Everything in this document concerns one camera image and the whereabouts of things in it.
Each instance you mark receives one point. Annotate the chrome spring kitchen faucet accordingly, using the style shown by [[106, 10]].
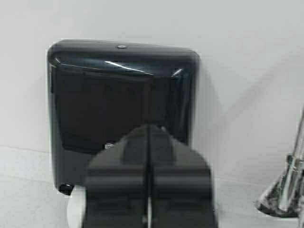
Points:
[[294, 178]]

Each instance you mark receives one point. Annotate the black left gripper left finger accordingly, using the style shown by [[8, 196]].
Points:
[[116, 186]]

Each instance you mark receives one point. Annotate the black paper towel dispenser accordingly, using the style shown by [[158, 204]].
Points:
[[98, 91]]

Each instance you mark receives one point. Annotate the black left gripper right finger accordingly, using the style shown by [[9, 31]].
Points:
[[182, 188]]

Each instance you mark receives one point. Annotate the black white floral cloth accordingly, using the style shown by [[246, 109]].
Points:
[[268, 201]]

